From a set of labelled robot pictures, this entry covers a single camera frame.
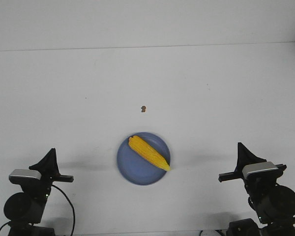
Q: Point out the blue round plate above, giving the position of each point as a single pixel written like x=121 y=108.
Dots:
x=136 y=169

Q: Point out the yellow corn cob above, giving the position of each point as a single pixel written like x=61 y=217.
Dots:
x=147 y=152

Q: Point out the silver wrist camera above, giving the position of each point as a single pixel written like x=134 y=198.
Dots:
x=257 y=168
x=24 y=176

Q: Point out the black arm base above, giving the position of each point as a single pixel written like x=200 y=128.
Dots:
x=244 y=227

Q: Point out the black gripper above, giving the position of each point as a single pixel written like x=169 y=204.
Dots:
x=49 y=170
x=246 y=157

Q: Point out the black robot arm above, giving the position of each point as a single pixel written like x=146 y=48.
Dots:
x=25 y=209
x=273 y=203

